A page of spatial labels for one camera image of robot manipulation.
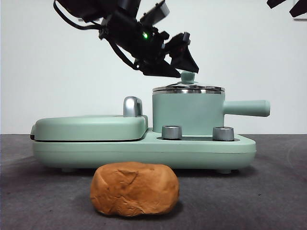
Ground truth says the glass lid with green knob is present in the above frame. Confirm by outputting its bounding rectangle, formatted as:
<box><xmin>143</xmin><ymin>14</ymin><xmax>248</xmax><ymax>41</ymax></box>
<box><xmin>153</xmin><ymin>71</ymin><xmax>225</xmax><ymax>93</ymax></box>

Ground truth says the brown potato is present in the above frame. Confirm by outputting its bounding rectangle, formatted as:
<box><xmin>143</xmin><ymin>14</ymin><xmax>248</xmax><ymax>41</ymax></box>
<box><xmin>90</xmin><ymin>161</ymin><xmax>180</xmax><ymax>215</ymax></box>

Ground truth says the silver control knob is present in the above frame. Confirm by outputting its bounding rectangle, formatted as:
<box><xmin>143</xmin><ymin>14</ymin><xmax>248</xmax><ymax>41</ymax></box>
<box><xmin>212</xmin><ymin>126</ymin><xmax>235</xmax><ymax>142</ymax></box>
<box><xmin>162</xmin><ymin>125</ymin><xmax>183</xmax><ymax>140</ymax></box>

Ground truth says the green breakfast machine base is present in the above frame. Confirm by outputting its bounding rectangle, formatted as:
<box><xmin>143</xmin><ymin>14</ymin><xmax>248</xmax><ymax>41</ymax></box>
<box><xmin>32</xmin><ymin>127</ymin><xmax>257</xmax><ymax>174</ymax></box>

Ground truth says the green hinged grill cover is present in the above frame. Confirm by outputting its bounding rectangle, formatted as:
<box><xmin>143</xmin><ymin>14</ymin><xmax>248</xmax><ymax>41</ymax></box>
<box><xmin>30</xmin><ymin>114</ymin><xmax>150</xmax><ymax>142</ymax></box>

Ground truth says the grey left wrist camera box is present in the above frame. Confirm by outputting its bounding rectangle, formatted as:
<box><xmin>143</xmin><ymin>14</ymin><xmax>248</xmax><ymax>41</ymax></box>
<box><xmin>138</xmin><ymin>0</ymin><xmax>171</xmax><ymax>25</ymax></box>

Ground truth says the silver grill cover handle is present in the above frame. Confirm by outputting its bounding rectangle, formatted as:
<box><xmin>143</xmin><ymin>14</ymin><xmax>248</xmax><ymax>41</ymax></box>
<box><xmin>123</xmin><ymin>96</ymin><xmax>144</xmax><ymax>118</ymax></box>

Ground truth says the green pot with side handle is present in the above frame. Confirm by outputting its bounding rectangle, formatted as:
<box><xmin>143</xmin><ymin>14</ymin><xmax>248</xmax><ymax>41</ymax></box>
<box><xmin>152</xmin><ymin>90</ymin><xmax>271</xmax><ymax>135</ymax></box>

